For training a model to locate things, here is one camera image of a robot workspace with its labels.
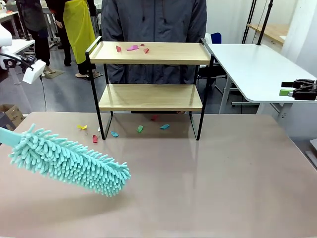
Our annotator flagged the small white side table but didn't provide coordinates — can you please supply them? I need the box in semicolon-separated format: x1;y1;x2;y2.
9;39;36;54

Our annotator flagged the two-tier wood shelf black frame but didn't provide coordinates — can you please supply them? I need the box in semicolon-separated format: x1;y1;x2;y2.
85;36;215;141

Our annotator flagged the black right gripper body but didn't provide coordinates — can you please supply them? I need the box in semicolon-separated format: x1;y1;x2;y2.
298;83;317;101

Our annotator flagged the floor mat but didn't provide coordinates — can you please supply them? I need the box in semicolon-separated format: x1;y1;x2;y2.
41;68;65;79

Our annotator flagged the person in yellow apron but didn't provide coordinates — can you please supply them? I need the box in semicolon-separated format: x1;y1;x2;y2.
46;0;102;81

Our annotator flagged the blue chair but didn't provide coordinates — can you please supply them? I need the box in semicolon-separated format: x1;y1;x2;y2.
210;32;223;45

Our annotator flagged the person in grey jacket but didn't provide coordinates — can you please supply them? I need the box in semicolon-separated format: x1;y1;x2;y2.
101;0;208;86

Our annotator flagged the thin black camera cable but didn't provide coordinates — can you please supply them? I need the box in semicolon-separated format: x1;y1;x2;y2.
39;75;48;112

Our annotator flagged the black tripod pole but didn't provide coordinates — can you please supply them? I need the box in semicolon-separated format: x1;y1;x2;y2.
242;0;258;45
256;0;274;46

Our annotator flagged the black office chair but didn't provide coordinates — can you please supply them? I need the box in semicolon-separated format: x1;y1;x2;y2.
198;61;228;96

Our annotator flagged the light wood table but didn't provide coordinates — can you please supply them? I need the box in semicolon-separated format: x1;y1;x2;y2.
0;11;20;39

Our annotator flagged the teal chenille duster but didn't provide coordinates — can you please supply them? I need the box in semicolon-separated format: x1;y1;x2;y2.
0;123;131;198

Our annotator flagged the cardboard box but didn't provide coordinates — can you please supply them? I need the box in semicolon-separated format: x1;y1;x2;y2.
0;104;25;131

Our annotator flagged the wooden workbench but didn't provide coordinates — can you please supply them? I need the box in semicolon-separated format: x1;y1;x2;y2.
247;23;290;45

